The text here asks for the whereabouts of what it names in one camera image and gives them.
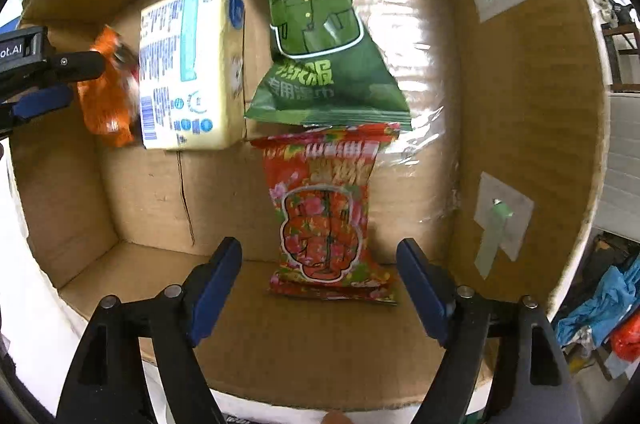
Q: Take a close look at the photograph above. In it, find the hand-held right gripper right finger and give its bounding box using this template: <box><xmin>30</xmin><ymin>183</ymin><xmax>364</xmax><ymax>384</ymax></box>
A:
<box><xmin>396</xmin><ymin>238</ymin><xmax>585</xmax><ymax>424</ymax></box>

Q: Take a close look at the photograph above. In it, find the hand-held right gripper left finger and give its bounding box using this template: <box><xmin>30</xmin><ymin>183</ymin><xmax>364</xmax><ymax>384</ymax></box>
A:
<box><xmin>56</xmin><ymin>237</ymin><xmax>243</xmax><ymax>424</ymax></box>

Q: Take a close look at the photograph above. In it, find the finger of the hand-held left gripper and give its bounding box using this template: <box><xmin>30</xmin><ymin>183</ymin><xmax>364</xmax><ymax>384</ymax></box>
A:
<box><xmin>44</xmin><ymin>51</ymin><xmax>107</xmax><ymax>83</ymax></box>
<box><xmin>0</xmin><ymin>84</ymin><xmax>76</xmax><ymax>137</ymax></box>

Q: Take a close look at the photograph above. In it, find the orange snack packet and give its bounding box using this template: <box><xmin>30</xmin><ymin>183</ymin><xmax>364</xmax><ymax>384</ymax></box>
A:
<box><xmin>75</xmin><ymin>25</ymin><xmax>142</xmax><ymax>149</ymax></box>

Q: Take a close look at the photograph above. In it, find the yellow tissue pack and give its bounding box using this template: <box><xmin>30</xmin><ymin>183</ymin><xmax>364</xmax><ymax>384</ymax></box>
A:
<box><xmin>138</xmin><ymin>0</ymin><xmax>247</xmax><ymax>151</ymax></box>

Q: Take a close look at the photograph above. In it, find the red floral wet wipes packet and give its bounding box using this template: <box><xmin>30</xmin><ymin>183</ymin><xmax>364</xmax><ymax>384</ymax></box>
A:
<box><xmin>250</xmin><ymin>122</ymin><xmax>402</xmax><ymax>305</ymax></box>

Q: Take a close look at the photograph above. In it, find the cardboard box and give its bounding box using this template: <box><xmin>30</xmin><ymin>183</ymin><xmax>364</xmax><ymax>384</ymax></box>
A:
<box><xmin>9</xmin><ymin>0</ymin><xmax>612</xmax><ymax>411</ymax></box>

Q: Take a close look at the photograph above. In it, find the green wet wipes packet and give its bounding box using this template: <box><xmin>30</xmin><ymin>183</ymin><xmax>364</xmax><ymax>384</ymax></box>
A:
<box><xmin>236</xmin><ymin>0</ymin><xmax>413</xmax><ymax>132</ymax></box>

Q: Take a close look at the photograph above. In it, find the blue cloth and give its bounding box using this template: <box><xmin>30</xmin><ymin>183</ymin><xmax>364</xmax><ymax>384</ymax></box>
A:
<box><xmin>556</xmin><ymin>254</ymin><xmax>640</xmax><ymax>350</ymax></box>

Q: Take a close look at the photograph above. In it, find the red plastic bag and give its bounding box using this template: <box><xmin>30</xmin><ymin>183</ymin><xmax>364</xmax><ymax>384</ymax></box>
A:
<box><xmin>611</xmin><ymin>310</ymin><xmax>640</xmax><ymax>364</ymax></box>

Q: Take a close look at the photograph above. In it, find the dark wooden shelf frame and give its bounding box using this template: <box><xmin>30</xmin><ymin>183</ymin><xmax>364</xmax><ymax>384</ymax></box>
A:
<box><xmin>600</xmin><ymin>24</ymin><xmax>640</xmax><ymax>93</ymax></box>

